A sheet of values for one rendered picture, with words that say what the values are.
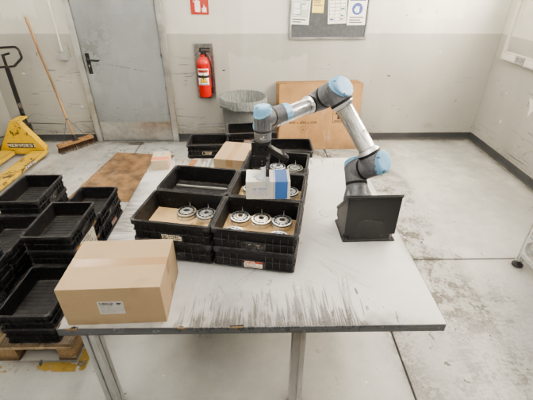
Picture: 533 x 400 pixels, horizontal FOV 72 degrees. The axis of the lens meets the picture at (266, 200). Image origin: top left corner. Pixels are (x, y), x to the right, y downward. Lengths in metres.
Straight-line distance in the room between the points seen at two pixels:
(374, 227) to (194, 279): 0.95
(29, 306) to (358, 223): 1.94
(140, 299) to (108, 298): 0.12
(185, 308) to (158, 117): 3.68
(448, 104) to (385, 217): 3.59
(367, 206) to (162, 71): 3.52
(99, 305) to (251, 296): 0.62
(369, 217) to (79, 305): 1.38
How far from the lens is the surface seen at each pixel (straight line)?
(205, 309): 1.66
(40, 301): 2.63
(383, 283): 1.83
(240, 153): 2.57
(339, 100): 1.87
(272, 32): 4.69
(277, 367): 2.32
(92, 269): 1.68
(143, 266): 1.62
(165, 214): 2.03
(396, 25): 4.94
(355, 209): 1.91
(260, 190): 1.66
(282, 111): 1.61
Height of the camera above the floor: 1.93
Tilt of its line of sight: 32 degrees down
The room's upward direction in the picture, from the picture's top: straight up
